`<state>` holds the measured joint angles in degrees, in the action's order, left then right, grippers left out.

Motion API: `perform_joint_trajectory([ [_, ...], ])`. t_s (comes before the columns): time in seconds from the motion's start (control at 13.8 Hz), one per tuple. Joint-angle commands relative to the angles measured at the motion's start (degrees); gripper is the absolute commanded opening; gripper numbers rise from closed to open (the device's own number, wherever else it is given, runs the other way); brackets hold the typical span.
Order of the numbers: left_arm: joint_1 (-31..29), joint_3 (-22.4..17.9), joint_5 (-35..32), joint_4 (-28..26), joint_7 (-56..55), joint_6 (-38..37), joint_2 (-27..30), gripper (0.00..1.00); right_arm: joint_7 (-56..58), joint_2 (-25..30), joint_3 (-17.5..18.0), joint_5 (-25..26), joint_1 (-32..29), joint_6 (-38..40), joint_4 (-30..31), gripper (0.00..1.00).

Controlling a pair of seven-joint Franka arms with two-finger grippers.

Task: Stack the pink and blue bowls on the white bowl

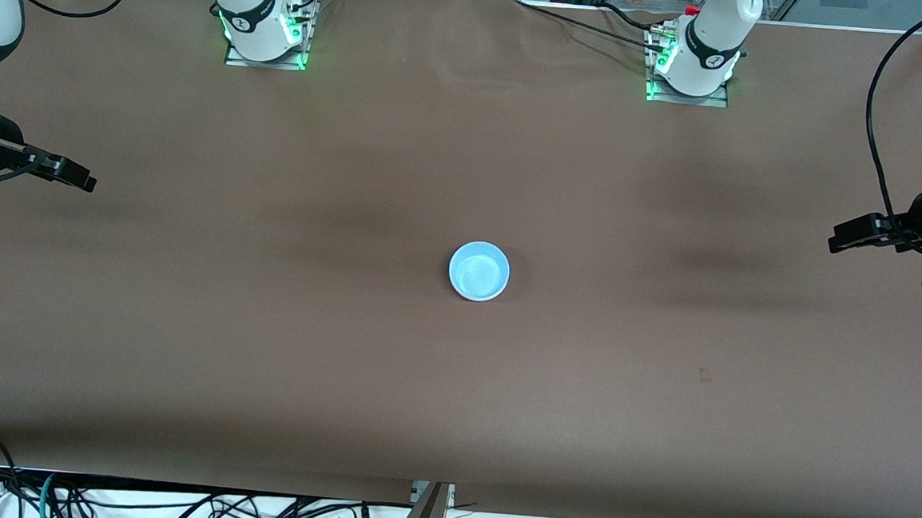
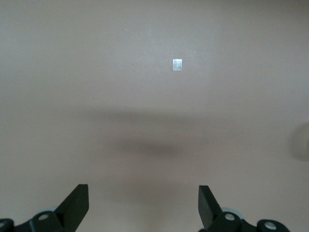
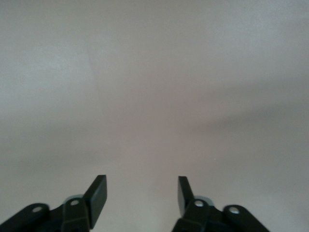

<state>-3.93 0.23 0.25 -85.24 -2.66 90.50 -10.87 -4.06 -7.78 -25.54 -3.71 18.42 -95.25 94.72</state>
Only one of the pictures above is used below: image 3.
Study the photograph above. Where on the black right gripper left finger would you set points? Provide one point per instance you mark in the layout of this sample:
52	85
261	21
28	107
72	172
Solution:
72	215

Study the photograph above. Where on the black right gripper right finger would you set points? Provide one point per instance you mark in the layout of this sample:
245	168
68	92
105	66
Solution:
202	217

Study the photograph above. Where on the brown table cover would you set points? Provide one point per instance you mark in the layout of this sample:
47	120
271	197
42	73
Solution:
154	84

